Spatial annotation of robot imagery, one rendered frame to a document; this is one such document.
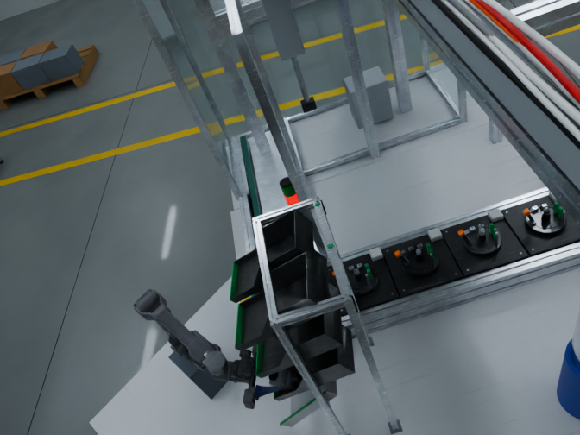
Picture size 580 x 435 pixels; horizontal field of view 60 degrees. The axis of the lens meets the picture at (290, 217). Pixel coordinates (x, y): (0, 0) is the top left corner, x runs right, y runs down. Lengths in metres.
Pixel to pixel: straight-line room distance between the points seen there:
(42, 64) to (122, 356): 4.35
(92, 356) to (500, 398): 2.65
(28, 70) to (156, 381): 5.43
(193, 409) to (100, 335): 1.79
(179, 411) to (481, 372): 1.12
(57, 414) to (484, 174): 2.86
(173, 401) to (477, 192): 1.56
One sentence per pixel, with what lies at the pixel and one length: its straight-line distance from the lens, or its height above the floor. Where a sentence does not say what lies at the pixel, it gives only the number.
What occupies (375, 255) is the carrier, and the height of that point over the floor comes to 0.99.
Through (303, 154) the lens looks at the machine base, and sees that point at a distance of 2.77.
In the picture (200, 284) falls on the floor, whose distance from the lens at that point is 3.58.
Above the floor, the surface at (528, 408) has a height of 0.86.
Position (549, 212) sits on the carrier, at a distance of 2.08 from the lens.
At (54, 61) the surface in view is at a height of 0.37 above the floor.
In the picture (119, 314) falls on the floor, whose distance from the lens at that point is 3.78.
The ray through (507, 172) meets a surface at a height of 0.86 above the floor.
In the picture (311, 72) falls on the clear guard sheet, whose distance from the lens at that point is 2.89.
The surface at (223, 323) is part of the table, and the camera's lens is 2.21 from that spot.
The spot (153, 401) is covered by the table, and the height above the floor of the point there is 0.86.
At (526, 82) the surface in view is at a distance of 0.70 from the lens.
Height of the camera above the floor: 2.58
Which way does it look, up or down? 45 degrees down
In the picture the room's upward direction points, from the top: 23 degrees counter-clockwise
